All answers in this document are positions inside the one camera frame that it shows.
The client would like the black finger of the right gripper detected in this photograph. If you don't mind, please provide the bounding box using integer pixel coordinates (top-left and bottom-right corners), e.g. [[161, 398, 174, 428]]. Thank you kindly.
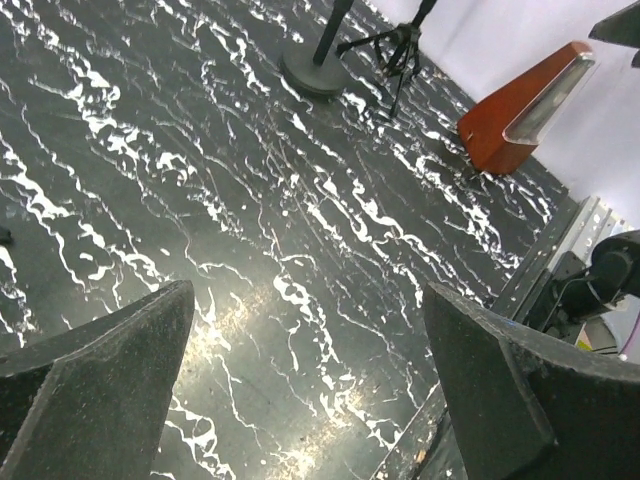
[[589, 1, 640, 68]]

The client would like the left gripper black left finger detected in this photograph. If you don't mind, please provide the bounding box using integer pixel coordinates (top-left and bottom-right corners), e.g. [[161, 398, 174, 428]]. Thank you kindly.
[[1, 280, 195, 479]]

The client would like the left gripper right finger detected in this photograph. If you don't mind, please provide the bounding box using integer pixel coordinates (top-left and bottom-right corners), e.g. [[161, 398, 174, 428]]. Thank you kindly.
[[423, 283, 639, 479]]

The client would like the black tripod shock-mount stand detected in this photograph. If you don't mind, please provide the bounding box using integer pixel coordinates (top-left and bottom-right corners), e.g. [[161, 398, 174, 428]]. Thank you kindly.
[[336, 0, 437, 119]]

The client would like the black round-base mic stand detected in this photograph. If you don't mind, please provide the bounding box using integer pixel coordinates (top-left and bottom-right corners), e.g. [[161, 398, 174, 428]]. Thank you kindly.
[[280, 0, 354, 98]]

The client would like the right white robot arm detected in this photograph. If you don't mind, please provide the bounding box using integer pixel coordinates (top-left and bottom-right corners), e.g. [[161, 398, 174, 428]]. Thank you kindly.
[[514, 197, 639, 343]]

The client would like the brown box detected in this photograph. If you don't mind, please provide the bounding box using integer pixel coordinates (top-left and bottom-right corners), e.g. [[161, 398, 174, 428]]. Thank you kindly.
[[457, 41, 595, 175]]

